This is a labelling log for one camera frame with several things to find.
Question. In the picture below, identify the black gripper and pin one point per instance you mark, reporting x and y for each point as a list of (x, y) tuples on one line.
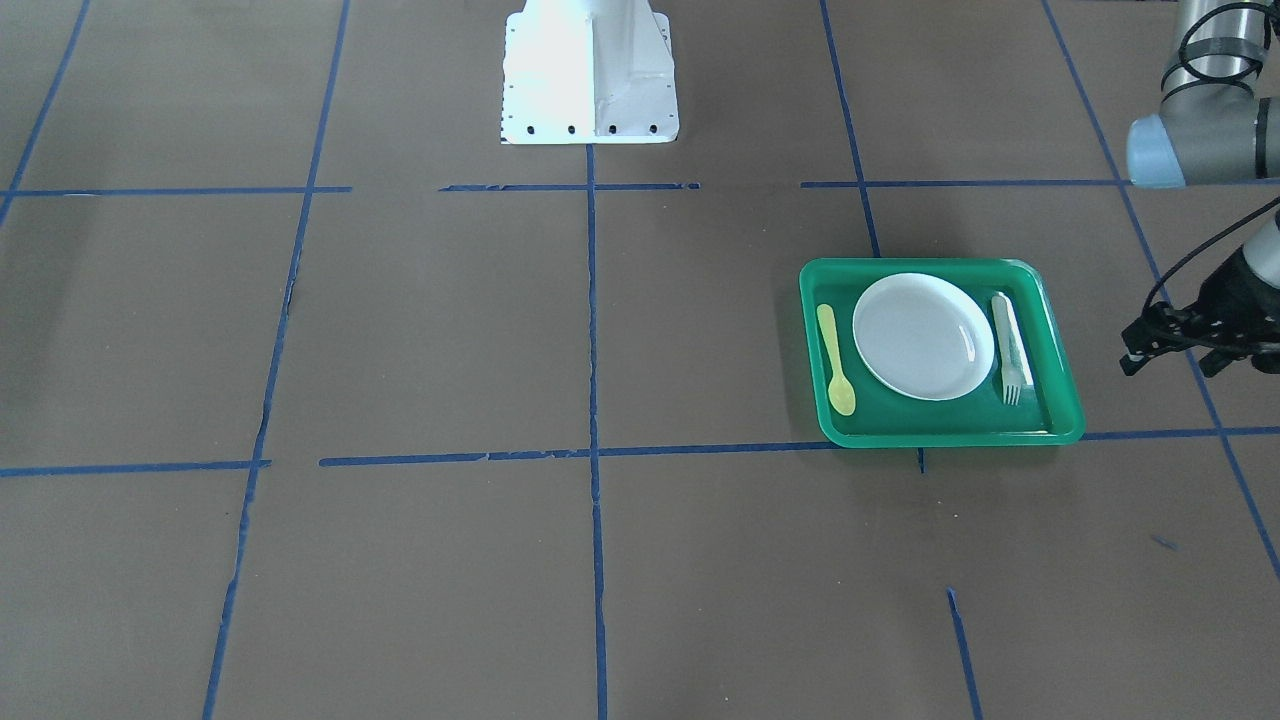
[(1243, 297)]

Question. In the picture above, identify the white round plate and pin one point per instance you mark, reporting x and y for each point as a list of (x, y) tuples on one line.
[(923, 337)]

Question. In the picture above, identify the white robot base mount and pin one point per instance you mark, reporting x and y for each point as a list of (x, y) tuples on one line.
[(588, 73)]

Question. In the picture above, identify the pale green plastic fork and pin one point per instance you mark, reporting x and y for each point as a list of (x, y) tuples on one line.
[(1013, 361)]

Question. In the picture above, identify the yellow plastic spoon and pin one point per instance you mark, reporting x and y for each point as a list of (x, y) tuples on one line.
[(840, 393)]

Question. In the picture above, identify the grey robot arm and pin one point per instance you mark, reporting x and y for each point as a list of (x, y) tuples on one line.
[(1213, 128)]

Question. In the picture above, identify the green plastic tray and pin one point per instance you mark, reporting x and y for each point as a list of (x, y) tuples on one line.
[(1049, 413)]

